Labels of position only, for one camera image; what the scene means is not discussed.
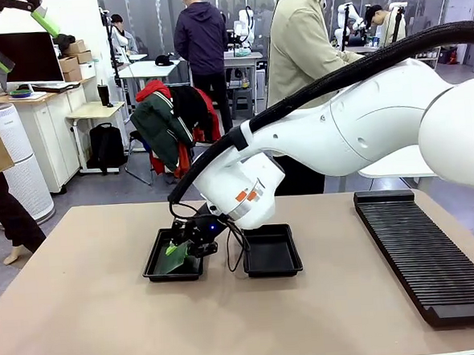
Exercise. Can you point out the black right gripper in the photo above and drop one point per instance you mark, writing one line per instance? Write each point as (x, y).
(202, 228)

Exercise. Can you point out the green circuit board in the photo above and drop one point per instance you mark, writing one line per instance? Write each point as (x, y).
(174, 263)

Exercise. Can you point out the black ESD tray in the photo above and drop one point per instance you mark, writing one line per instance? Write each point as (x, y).
(196, 268)
(271, 252)

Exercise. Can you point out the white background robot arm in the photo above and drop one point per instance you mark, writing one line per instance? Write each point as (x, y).
(245, 24)
(347, 14)

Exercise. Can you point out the black computer monitor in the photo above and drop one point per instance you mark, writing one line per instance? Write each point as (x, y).
(28, 57)

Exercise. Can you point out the black bag on boxes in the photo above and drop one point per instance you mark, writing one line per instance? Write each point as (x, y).
(63, 41)

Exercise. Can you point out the green bowl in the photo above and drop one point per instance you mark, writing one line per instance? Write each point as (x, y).
(20, 93)

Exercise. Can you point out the brown cardboard box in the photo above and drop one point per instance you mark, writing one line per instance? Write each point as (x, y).
(84, 57)
(76, 47)
(68, 64)

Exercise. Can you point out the dark flat laptop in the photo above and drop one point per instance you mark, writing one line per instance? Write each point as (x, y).
(54, 87)

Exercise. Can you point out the white storage box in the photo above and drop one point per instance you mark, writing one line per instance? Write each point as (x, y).
(87, 70)

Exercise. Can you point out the black tumbler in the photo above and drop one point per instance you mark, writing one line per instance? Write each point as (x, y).
(104, 95)

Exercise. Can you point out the white cabinet desk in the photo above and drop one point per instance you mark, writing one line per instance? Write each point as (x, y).
(53, 136)

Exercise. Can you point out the small wooden side table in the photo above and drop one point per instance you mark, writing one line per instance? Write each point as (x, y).
(96, 109)

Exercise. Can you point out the seated person with cap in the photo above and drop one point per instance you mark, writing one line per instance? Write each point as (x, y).
(123, 35)

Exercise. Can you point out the white air purifier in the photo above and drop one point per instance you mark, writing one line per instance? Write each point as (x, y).
(18, 158)

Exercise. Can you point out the metal folding chair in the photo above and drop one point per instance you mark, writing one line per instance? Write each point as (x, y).
(134, 135)

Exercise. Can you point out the dark green jacket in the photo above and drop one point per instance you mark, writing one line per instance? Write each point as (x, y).
(157, 126)

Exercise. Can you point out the white background table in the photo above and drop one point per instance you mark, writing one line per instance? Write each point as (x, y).
(146, 69)

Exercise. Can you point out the black backpack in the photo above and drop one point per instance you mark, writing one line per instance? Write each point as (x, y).
(106, 147)

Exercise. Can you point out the red jacket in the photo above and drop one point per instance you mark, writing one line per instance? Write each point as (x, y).
(155, 86)

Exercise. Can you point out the black jacket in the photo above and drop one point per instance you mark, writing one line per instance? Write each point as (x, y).
(188, 104)

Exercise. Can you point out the black cap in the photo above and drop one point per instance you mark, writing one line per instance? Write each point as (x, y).
(164, 61)

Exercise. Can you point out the grey stool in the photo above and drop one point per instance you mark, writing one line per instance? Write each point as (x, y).
(240, 93)

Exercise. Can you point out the person in navy hoodie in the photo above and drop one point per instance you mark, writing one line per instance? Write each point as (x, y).
(200, 35)

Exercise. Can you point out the white height-adjustable table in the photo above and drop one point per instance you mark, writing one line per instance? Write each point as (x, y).
(397, 163)

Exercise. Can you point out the person in beige shirt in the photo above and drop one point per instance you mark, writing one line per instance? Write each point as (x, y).
(297, 41)

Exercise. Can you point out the black slotted board rack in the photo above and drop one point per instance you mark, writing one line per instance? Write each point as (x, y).
(427, 262)

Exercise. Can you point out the person in cream jacket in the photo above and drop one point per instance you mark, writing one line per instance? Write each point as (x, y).
(393, 27)

